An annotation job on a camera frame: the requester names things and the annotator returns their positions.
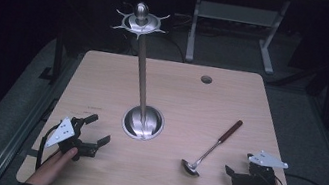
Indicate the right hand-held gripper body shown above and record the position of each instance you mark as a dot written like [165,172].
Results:
[256,180]

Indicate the person's left hand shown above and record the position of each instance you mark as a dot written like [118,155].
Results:
[51,168]

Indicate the white metal table frame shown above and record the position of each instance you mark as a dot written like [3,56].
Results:
[236,14]

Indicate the metal utensil stand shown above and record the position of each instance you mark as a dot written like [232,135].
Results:
[143,124]

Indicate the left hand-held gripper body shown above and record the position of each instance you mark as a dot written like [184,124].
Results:
[62,131]

